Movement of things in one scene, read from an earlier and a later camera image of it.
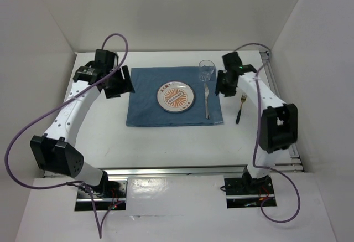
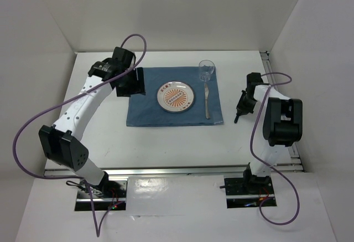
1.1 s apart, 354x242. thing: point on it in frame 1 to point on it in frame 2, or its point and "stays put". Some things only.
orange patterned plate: x=175 y=96 stays put
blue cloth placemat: x=142 y=108 stays put
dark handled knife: x=206 y=96 stays put
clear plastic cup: x=206 y=68 stays put
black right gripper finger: x=219 y=83 to x=241 y=105
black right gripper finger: x=229 y=93 to x=245 y=111
